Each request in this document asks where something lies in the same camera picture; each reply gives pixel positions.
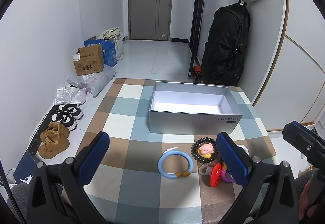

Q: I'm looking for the white bag with cloth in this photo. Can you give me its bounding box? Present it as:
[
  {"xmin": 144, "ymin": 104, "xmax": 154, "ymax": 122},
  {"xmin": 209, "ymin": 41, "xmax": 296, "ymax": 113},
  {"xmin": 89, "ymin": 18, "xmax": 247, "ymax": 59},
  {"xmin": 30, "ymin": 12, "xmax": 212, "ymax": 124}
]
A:
[{"xmin": 98, "ymin": 27, "xmax": 125, "ymax": 61}]

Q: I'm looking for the brown cardboard box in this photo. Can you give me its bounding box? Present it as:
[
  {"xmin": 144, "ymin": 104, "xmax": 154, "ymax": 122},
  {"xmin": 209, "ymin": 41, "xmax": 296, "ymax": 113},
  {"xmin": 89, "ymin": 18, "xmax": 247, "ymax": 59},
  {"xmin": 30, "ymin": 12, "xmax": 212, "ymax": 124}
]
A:
[{"xmin": 72, "ymin": 44, "xmax": 104, "ymax": 76}]

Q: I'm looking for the black white sneaker far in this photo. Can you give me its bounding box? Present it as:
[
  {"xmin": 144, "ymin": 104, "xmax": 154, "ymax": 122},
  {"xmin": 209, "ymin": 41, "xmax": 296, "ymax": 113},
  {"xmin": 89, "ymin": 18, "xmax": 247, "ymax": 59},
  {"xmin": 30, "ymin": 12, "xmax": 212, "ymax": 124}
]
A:
[{"xmin": 58, "ymin": 104, "xmax": 84, "ymax": 120}]

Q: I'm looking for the blue ring bracelet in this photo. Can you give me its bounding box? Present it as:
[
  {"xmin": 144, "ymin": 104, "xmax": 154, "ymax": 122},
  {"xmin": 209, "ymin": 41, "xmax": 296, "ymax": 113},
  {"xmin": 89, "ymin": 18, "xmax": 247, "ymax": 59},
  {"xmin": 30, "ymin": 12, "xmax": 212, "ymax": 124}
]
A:
[{"xmin": 157, "ymin": 149, "xmax": 195, "ymax": 180}]

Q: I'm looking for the black metal stand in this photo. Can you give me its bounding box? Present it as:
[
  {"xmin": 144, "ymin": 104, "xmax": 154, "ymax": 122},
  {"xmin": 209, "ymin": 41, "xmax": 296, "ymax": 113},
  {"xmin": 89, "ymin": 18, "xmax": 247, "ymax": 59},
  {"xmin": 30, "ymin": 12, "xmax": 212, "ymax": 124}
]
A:
[{"xmin": 188, "ymin": 0, "xmax": 205, "ymax": 78}]

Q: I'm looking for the black white sneaker near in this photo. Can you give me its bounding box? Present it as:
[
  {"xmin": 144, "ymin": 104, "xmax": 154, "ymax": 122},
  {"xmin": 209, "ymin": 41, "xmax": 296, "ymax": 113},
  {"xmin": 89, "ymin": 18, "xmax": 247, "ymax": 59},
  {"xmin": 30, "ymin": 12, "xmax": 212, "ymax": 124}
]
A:
[{"xmin": 51, "ymin": 112, "xmax": 77, "ymax": 131}]

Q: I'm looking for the checkered table mat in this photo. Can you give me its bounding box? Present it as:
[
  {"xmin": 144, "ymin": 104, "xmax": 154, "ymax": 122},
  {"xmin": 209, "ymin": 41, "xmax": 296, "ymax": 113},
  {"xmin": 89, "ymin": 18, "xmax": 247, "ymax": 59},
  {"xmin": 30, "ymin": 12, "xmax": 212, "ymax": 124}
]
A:
[{"xmin": 61, "ymin": 78, "xmax": 278, "ymax": 224}]

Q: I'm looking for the white crumpled plastic bag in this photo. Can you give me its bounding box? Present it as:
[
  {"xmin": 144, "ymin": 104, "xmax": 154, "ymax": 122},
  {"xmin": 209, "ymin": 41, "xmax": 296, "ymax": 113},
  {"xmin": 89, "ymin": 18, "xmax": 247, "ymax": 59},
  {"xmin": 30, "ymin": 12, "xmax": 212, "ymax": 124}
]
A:
[{"xmin": 53, "ymin": 86, "xmax": 87, "ymax": 105}]

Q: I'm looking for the orange black tool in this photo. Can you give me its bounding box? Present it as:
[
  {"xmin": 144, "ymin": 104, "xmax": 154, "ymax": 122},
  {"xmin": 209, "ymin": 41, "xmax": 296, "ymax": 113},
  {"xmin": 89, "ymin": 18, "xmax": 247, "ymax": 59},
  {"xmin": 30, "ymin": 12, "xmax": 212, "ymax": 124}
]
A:
[{"xmin": 192, "ymin": 66, "xmax": 202, "ymax": 80}]

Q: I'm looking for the grey plastic parcel bag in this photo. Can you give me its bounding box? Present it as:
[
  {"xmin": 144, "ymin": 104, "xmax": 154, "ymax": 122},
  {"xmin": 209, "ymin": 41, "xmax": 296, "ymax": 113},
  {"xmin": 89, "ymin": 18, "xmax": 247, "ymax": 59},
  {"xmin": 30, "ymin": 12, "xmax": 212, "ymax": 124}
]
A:
[{"xmin": 67, "ymin": 65, "xmax": 116, "ymax": 98}]

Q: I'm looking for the black backpack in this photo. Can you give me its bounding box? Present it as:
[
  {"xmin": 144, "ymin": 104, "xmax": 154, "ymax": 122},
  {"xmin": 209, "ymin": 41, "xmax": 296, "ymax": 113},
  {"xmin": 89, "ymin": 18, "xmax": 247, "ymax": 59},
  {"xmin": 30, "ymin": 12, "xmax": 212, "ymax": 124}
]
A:
[{"xmin": 202, "ymin": 3, "xmax": 251, "ymax": 86}]

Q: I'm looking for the black white sneaker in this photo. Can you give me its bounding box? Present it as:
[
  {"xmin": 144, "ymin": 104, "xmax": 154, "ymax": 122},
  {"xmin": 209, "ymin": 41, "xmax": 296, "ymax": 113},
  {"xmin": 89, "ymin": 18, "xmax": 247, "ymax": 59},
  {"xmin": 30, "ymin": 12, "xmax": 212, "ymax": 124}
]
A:
[
  {"xmin": 58, "ymin": 104, "xmax": 84, "ymax": 120},
  {"xmin": 51, "ymin": 112, "xmax": 77, "ymax": 131}
]

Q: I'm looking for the brown boot far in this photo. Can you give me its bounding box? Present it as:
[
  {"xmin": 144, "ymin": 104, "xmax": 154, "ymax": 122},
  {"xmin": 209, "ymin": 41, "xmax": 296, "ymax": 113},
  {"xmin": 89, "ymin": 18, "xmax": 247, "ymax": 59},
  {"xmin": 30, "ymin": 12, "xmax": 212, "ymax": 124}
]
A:
[{"xmin": 40, "ymin": 122, "xmax": 69, "ymax": 143}]

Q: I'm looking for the grey cardboard box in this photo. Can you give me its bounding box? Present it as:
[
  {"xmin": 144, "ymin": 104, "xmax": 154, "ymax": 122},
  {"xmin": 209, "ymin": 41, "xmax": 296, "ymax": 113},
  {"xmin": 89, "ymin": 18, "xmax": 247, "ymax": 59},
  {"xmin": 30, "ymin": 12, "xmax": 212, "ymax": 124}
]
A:
[{"xmin": 149, "ymin": 81, "xmax": 243, "ymax": 135}]

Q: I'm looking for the dark blue shoe box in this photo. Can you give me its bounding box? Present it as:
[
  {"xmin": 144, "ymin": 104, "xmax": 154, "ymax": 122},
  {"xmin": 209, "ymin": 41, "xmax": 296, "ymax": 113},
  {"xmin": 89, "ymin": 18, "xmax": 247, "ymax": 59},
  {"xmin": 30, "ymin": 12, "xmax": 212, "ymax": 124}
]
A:
[{"xmin": 13, "ymin": 151, "xmax": 37, "ymax": 184}]

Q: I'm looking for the person's right hand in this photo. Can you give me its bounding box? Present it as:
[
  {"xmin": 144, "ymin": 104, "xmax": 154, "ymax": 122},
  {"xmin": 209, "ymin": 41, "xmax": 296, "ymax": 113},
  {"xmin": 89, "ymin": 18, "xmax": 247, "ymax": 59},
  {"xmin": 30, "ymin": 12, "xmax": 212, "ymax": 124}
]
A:
[{"xmin": 299, "ymin": 180, "xmax": 318, "ymax": 221}]

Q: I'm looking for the blue cardboard box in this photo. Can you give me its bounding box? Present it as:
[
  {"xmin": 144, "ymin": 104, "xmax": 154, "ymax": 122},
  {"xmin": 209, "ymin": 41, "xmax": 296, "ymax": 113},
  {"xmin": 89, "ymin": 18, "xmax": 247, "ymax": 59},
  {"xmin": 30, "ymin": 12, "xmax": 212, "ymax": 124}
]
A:
[{"xmin": 84, "ymin": 38, "xmax": 117, "ymax": 67}]

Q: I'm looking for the black bead bracelet with pig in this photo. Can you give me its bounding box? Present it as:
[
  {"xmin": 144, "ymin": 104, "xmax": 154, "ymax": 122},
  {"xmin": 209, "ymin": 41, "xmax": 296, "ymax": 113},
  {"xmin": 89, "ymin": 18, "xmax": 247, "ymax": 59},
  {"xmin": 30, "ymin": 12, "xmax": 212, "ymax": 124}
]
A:
[{"xmin": 191, "ymin": 137, "xmax": 218, "ymax": 164}]

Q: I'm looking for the brown boot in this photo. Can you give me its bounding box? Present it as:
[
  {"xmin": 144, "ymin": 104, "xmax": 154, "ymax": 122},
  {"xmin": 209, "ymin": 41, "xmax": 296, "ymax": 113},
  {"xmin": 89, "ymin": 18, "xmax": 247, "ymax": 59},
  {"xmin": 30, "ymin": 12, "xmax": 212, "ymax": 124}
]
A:
[
  {"xmin": 39, "ymin": 135, "xmax": 69, "ymax": 159},
  {"xmin": 40, "ymin": 122, "xmax": 69, "ymax": 143}
]

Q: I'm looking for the purple ring bracelet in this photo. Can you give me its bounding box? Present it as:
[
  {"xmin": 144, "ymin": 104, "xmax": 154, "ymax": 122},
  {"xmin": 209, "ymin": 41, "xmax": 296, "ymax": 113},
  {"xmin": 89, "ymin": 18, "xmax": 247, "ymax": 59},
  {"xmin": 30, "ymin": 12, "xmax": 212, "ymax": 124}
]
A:
[{"xmin": 220, "ymin": 162, "xmax": 235, "ymax": 183}]

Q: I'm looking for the brown boot near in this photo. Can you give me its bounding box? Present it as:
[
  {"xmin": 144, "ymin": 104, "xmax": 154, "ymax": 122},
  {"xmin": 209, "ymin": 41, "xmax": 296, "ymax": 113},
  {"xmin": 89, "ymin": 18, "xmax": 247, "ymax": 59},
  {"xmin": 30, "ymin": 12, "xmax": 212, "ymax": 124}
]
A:
[{"xmin": 39, "ymin": 135, "xmax": 69, "ymax": 159}]

